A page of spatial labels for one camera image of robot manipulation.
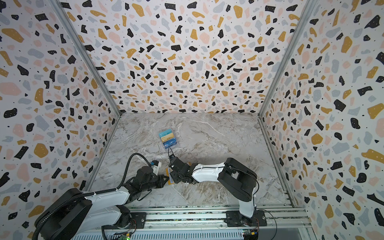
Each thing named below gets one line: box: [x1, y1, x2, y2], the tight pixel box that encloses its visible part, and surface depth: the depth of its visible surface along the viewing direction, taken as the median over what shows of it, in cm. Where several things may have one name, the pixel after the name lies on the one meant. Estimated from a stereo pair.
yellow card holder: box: [165, 168, 175, 185], surface depth 88 cm
